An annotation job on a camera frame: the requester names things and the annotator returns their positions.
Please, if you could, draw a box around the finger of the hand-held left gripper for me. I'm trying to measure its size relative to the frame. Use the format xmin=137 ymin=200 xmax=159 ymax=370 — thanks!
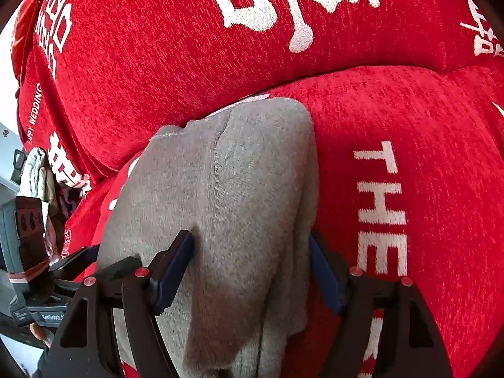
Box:
xmin=49 ymin=243 xmax=101 ymax=280
xmin=52 ymin=279 xmax=81 ymax=304

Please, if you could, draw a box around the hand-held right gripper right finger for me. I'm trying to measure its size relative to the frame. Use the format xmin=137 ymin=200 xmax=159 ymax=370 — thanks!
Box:
xmin=309 ymin=232 xmax=453 ymax=378

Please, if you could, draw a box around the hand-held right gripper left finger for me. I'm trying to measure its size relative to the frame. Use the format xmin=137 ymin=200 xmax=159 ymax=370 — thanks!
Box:
xmin=41 ymin=229 xmax=194 ymax=378

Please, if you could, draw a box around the grey small garment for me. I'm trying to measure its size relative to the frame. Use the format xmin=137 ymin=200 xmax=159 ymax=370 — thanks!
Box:
xmin=90 ymin=96 xmax=320 ymax=378

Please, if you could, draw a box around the person's left hand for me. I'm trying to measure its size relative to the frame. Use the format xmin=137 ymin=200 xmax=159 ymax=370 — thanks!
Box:
xmin=29 ymin=322 xmax=55 ymax=348

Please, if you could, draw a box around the dark plaid cloth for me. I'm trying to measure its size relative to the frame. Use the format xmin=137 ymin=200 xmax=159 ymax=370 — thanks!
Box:
xmin=58 ymin=183 xmax=81 ymax=219

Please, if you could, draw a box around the beige cloth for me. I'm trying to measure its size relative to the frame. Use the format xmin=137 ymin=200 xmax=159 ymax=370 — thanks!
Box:
xmin=43 ymin=165 xmax=61 ymax=225

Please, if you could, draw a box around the white crumpled cloth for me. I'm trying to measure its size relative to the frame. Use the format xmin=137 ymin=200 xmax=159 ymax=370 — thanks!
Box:
xmin=20 ymin=147 xmax=50 ymax=205

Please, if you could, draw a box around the red printed sofa cover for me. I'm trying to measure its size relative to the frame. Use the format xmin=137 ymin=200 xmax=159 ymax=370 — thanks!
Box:
xmin=10 ymin=0 xmax=504 ymax=378

